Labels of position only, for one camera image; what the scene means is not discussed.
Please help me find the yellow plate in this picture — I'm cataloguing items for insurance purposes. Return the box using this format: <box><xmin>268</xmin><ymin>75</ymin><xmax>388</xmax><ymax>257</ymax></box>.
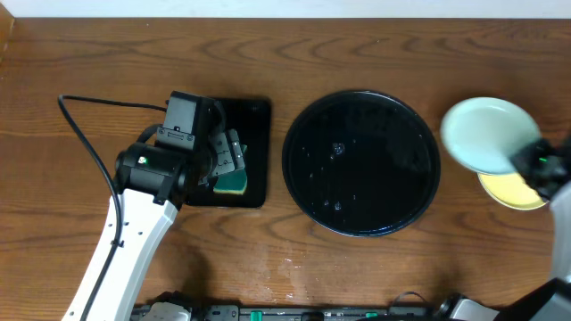
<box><xmin>477</xmin><ymin>173</ymin><xmax>547</xmax><ymax>210</ymax></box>

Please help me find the green scouring sponge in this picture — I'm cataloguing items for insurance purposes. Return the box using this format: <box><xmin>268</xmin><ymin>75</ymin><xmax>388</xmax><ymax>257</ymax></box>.
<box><xmin>213</xmin><ymin>169</ymin><xmax>247</xmax><ymax>195</ymax></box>

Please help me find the light blue plate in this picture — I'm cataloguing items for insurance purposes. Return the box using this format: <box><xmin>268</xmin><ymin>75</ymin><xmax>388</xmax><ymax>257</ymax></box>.
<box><xmin>440</xmin><ymin>97</ymin><xmax>542</xmax><ymax>175</ymax></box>

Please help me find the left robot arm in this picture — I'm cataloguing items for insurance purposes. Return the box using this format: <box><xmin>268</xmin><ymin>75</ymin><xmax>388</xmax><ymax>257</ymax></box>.
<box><xmin>58</xmin><ymin>91</ymin><xmax>245</xmax><ymax>320</ymax></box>

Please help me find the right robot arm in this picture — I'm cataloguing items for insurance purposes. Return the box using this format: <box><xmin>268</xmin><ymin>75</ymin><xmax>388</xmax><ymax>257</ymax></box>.
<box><xmin>495</xmin><ymin>139</ymin><xmax>570</xmax><ymax>321</ymax></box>

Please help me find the black rectangular tray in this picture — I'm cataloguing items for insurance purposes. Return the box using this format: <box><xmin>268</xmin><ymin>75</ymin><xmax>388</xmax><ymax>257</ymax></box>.
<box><xmin>186</xmin><ymin>98</ymin><xmax>271</xmax><ymax>209</ymax></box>

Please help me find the round black tray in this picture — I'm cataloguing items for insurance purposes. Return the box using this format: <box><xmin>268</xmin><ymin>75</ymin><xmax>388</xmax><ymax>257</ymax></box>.
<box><xmin>282</xmin><ymin>91</ymin><xmax>441</xmax><ymax>237</ymax></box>

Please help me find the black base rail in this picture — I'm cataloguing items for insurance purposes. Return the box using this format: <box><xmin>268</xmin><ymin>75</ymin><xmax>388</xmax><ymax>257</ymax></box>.
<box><xmin>128</xmin><ymin>292</ymin><xmax>499</xmax><ymax>321</ymax></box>

